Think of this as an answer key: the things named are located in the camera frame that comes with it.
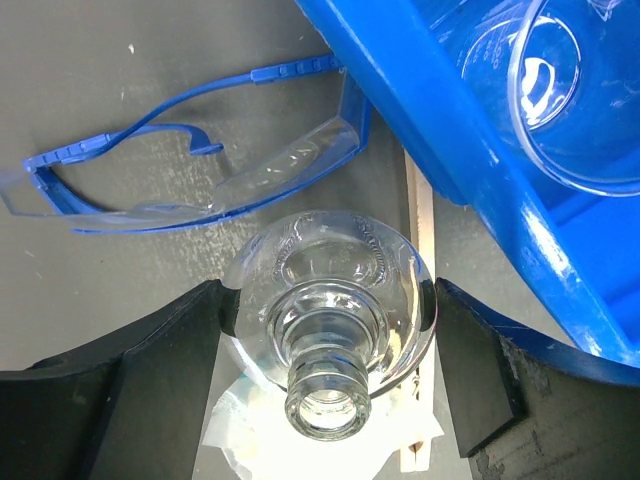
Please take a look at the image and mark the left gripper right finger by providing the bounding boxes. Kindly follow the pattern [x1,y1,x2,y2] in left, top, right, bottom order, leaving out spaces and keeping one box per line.
[435,279,639,479]

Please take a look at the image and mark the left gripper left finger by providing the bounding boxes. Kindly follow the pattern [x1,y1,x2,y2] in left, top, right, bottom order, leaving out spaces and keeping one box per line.
[1,280,235,479]

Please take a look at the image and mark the blue plastic divided bin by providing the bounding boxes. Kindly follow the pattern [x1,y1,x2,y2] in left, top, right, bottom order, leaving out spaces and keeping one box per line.
[300,1,639,366]

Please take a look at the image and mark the clear glass flask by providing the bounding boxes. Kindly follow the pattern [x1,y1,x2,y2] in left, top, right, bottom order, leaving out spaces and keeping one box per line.
[223,210,437,442]

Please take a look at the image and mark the clear glass beaker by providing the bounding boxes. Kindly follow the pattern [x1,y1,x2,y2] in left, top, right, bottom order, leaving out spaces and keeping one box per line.
[421,0,639,197]

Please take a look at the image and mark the wooden test tube clamp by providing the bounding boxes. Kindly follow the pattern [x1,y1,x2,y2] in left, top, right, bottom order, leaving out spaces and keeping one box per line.
[400,152,441,473]

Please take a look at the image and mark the beige crumpled glove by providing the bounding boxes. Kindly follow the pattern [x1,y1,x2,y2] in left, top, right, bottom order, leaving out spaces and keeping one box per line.
[199,374,446,480]

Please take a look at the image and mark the blue rimmed safety goggles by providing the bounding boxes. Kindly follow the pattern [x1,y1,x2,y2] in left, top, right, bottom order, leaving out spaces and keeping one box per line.
[1,54,372,234]

